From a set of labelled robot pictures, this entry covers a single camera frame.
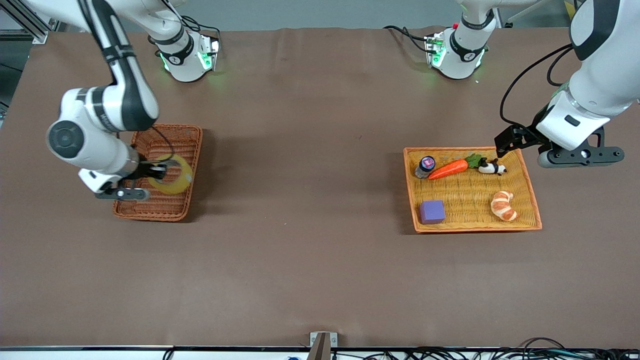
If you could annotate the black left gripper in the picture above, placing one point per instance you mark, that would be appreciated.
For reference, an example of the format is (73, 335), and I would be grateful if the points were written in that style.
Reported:
(526, 135)

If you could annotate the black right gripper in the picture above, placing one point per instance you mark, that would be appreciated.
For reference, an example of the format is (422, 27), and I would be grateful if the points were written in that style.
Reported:
(143, 169)

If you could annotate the yellowish clear tape roll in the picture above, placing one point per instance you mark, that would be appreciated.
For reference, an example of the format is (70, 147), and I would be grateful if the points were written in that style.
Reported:
(182, 185)

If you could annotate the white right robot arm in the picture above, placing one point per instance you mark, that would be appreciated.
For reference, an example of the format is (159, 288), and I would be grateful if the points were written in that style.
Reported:
(125, 100)

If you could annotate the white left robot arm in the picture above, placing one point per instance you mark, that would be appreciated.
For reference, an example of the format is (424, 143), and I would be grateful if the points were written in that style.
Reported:
(595, 95)

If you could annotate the brown wicker basket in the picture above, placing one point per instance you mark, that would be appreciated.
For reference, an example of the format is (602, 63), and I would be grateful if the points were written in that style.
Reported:
(165, 205)

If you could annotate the black white panda figurine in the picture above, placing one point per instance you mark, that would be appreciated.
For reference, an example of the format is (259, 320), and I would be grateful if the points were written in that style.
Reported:
(492, 168)

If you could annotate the toy croissant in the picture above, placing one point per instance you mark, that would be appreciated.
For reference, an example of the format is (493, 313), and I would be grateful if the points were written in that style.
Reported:
(502, 205)

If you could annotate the orange wicker tray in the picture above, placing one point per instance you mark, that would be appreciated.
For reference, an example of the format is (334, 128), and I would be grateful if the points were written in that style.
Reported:
(465, 192)

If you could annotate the orange toy carrot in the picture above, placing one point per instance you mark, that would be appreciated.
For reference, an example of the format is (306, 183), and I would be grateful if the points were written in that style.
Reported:
(445, 170)

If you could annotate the small dark jar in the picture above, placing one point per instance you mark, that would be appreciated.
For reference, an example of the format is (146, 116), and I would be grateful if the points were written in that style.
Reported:
(426, 165)

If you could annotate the purple foam cube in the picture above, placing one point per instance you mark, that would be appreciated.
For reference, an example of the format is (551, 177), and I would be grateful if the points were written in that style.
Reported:
(432, 212)

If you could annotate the grey base connector box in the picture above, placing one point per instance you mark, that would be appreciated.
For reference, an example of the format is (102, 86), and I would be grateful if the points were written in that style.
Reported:
(210, 55)
(434, 50)

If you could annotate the brown table cover cloth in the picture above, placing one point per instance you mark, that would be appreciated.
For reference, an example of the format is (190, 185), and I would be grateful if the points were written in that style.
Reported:
(320, 200)

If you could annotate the black left camera mount bracket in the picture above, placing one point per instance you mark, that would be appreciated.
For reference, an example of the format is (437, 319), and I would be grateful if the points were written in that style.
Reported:
(600, 137)

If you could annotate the white table edge rail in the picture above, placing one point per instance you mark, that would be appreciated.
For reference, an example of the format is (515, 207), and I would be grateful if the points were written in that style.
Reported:
(100, 355)

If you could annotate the aluminium frame profile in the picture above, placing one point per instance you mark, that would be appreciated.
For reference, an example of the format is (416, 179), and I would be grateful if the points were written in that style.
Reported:
(30, 25)

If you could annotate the silver metal table bracket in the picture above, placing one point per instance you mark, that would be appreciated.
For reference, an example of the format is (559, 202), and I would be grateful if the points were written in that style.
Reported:
(334, 340)

